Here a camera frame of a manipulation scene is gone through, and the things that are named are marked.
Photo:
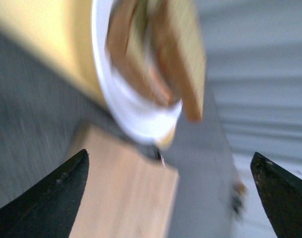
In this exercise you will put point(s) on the bread slice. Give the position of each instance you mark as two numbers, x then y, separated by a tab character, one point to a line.
180	53

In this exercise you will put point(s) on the grey curtain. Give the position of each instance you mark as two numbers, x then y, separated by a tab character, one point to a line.
254	51

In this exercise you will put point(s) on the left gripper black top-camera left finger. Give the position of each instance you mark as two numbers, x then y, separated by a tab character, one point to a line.
49	208

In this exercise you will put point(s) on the bottom sandwich with filling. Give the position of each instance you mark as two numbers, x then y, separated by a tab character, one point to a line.
126	46

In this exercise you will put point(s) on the wooden cutting board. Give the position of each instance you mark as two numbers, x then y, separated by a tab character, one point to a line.
126	195

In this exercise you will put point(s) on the white plate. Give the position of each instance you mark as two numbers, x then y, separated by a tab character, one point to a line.
140	119

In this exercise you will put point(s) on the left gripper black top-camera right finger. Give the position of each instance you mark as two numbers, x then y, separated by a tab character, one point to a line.
280	193

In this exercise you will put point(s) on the yellow bear tray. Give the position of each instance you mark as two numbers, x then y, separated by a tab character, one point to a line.
58	32

